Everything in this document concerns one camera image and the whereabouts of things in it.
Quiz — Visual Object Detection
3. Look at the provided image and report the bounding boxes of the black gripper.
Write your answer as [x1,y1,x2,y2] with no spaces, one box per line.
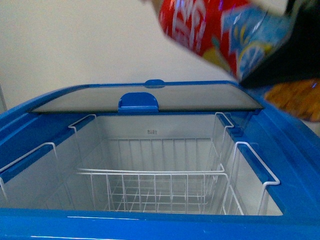
[240,0,320,88]

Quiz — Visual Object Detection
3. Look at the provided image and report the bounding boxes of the red drink bottle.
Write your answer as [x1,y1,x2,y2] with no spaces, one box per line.
[150,0,291,81]

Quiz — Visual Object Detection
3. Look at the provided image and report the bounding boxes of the glass sliding freezer lid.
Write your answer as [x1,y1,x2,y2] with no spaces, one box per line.
[33,82,262,113]

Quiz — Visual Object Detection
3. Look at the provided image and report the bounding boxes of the orange patterned object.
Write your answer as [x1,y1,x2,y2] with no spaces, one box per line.
[264,78,320,123]

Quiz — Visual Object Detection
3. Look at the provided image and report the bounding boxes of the white chest freezer blue rim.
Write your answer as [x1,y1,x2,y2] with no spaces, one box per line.
[0,81,320,240]

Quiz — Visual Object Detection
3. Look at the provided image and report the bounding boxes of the front white wire basket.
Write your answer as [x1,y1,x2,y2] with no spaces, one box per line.
[0,138,282,216]

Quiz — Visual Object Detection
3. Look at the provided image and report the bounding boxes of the blue rear lid handle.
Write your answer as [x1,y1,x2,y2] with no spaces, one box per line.
[143,79,166,89]

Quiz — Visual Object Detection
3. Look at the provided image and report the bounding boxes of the blue lid handle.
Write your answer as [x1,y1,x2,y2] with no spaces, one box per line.
[118,92,159,113]
[143,79,166,89]

